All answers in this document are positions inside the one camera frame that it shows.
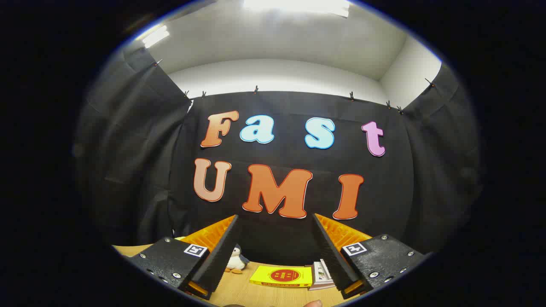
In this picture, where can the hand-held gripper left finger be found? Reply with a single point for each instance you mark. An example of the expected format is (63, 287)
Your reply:
(219, 264)

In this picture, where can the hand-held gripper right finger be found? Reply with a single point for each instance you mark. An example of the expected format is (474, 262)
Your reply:
(335, 264)

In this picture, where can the white illustrated cover book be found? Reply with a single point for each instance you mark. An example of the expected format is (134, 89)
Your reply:
(322, 273)

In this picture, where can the blue white penguin plush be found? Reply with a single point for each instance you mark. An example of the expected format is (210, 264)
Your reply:
(236, 261)

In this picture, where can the yellow book red circle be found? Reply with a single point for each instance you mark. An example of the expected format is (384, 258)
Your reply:
(281, 276)

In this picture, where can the row of black cloth clips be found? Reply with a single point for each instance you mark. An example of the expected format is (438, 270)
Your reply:
(256, 90)

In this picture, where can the ceiling light panel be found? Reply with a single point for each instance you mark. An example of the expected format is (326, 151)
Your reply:
(155, 36)

